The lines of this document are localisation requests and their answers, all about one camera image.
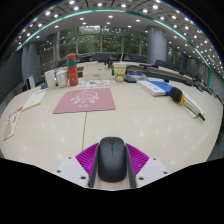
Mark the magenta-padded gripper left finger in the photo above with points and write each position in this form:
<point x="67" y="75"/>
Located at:
<point x="86" y="159"/>

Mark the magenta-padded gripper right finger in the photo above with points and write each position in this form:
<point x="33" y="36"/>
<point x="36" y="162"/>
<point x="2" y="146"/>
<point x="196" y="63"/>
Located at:
<point x="137" y="160"/>

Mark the black computer mouse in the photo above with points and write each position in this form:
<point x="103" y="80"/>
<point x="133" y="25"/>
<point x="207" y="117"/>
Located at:
<point x="112" y="160"/>

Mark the pink printed mouse pad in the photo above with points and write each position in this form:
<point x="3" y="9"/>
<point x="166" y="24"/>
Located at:
<point x="85" y="101"/>

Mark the blue and white book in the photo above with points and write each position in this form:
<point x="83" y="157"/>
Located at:
<point x="155" y="88"/>

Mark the colourful sticker sheet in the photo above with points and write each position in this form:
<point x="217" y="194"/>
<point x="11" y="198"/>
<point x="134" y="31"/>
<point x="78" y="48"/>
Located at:
<point x="95" y="84"/>

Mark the red and white leaflet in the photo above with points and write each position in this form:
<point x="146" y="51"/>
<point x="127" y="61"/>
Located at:
<point x="12" y="123"/>

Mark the white lidded mug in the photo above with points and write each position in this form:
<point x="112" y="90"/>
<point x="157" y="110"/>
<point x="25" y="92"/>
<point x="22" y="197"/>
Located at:
<point x="62" y="79"/>

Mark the white ribbed paper cup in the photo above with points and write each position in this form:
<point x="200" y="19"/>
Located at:
<point x="50" y="80"/>

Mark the green white cup with straw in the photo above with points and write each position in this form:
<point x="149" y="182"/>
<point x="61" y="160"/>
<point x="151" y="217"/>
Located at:
<point x="120" y="74"/>

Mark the beige cardboard box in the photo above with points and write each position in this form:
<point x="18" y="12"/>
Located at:
<point x="96" y="71"/>

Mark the red bottle with green band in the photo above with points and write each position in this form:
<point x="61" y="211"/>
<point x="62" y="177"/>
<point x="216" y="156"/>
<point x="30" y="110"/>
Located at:
<point x="72" y="71"/>

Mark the dark office chairs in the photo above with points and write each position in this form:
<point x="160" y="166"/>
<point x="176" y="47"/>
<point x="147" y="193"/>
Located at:
<point x="160" y="63"/>

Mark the ceiling lights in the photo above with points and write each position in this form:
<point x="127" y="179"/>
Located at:
<point x="110" y="16"/>

